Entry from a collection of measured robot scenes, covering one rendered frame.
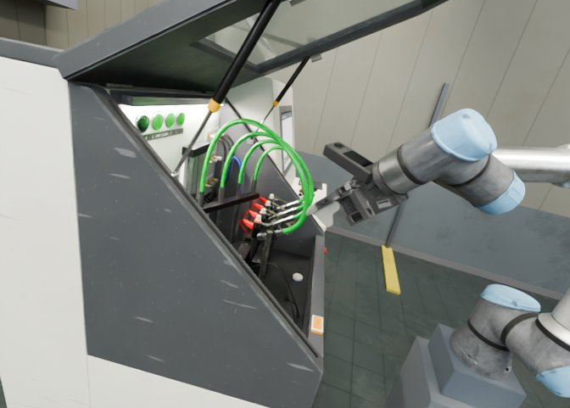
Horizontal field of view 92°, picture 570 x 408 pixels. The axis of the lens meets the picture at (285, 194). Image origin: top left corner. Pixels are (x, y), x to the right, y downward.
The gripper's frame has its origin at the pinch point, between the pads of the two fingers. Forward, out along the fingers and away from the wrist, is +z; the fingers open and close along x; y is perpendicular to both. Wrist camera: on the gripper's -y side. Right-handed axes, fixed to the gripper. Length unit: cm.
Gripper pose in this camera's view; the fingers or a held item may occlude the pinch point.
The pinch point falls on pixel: (318, 204)
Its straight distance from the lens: 65.8
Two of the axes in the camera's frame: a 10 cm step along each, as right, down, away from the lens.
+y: 4.8, 8.7, -1.1
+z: -5.1, 3.8, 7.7
